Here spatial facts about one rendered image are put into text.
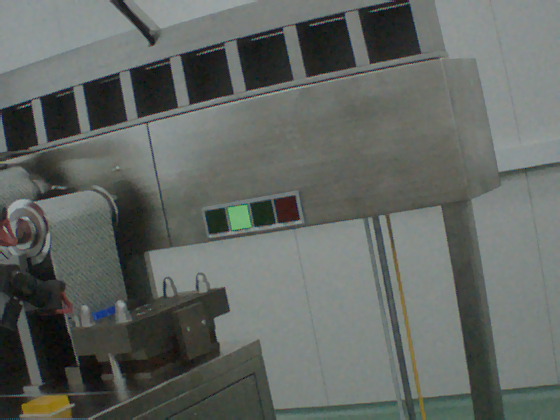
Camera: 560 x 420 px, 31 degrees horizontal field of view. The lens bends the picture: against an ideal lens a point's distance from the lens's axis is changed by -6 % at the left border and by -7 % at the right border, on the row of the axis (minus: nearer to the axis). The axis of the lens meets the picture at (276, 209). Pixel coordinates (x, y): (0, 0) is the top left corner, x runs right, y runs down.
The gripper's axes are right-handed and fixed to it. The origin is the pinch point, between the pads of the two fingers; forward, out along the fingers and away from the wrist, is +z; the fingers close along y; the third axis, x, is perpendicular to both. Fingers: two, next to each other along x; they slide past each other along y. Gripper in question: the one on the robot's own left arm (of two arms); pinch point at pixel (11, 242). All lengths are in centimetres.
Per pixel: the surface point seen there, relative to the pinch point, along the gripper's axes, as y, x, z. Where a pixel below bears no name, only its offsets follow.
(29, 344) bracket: -1.8, -18.0, 14.6
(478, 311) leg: 83, 5, 65
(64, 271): 7.6, -2.2, 11.3
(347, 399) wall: -69, 87, 279
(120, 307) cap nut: 24.3, -11.7, 14.2
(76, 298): 7.4, -5.9, 17.1
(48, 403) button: 20.2, -38.4, 3.8
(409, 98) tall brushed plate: 83, 32, 21
